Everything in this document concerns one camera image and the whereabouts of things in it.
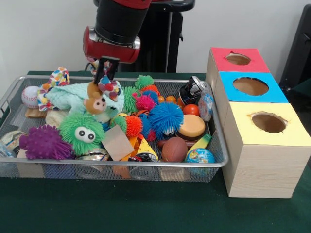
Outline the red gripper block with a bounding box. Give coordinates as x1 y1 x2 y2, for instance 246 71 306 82
83 26 141 84

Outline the colourful spotted cloth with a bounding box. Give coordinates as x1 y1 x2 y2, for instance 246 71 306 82
90 59 121 101
37 67 70 112

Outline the doll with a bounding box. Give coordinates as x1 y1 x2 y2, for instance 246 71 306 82
83 81 107 115

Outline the mint green knitted cloth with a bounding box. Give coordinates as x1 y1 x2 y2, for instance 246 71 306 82
45 81 126 122

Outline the clear plastic bottle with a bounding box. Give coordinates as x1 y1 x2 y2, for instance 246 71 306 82
198 88 214 122

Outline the shallow clear mesh bin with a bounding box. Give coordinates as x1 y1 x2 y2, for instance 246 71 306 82
0 75 229 183

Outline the wooden box with three holes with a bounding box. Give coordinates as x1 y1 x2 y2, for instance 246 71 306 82
205 47 311 198

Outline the green spiky toy with eyes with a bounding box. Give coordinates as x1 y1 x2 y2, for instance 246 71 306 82
59 112 105 156

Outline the blue spiky rubber ball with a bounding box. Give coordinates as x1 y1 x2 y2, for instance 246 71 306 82
148 101 185 140

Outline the plain wooden block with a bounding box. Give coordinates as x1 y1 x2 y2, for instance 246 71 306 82
101 125 135 162

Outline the white baseball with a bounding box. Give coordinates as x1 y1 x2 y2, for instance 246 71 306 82
21 86 39 109

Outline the black and red soda can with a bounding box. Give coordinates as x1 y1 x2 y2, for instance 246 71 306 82
178 75 208 105

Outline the small orange ball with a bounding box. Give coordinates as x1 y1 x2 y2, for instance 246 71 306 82
182 103 200 117

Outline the purple spiky rubber toy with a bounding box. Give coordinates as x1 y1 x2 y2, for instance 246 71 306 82
18 125 73 161

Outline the toy hamburger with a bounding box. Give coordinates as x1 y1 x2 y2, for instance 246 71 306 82
175 114 207 143

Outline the small brown football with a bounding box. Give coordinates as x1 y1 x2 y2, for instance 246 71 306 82
161 137 188 163

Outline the small globe ball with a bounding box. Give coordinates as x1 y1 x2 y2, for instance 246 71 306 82
185 148 216 164

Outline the black upright panel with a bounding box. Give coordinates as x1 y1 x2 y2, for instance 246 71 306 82
279 3 311 84

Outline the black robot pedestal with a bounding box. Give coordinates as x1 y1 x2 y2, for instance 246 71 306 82
93 0 196 73

